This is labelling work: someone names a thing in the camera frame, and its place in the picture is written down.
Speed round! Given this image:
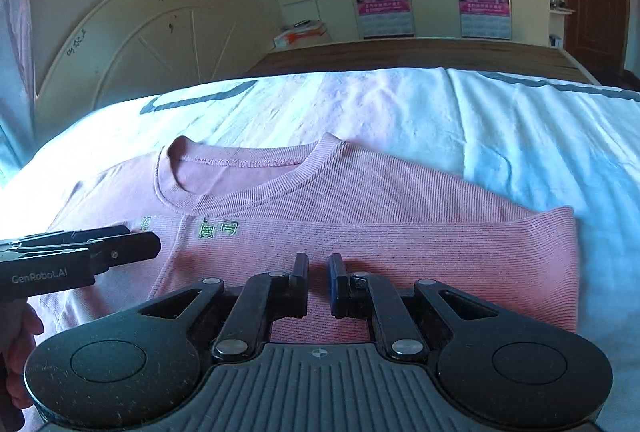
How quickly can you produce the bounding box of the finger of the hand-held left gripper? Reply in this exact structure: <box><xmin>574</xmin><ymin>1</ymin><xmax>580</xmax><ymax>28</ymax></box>
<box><xmin>0</xmin><ymin>225</ymin><xmax>132</xmax><ymax>249</ymax></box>
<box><xmin>15</xmin><ymin>232</ymin><xmax>161</xmax><ymax>271</ymax></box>

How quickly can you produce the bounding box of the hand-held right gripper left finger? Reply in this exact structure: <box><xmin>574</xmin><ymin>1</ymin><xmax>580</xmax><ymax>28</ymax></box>
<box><xmin>141</xmin><ymin>253</ymin><xmax>311</xmax><ymax>361</ymax></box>

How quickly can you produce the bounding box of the pink knit sweater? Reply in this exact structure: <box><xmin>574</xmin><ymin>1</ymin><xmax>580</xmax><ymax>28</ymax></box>
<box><xmin>30</xmin><ymin>132</ymin><xmax>583</xmax><ymax>348</ymax></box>

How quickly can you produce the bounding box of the light curtain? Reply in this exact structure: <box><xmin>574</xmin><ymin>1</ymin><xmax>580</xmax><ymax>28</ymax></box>
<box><xmin>0</xmin><ymin>0</ymin><xmax>37</xmax><ymax>175</ymax></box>

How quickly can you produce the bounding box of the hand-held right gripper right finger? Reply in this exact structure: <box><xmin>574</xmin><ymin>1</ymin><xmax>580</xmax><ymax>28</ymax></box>
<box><xmin>327</xmin><ymin>253</ymin><xmax>501</xmax><ymax>361</ymax></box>

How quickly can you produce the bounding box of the white printed bed sheet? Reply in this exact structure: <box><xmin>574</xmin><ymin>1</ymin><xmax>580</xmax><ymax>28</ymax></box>
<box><xmin>0</xmin><ymin>66</ymin><xmax>640</xmax><ymax>432</ymax></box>

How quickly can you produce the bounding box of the person's left hand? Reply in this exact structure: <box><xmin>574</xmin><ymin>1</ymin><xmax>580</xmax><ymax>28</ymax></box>
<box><xmin>3</xmin><ymin>299</ymin><xmax>47</xmax><ymax>414</ymax></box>

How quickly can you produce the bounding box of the orange and white box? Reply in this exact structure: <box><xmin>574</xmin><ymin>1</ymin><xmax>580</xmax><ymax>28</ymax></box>
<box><xmin>273</xmin><ymin>20</ymin><xmax>329</xmax><ymax>49</ymax></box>

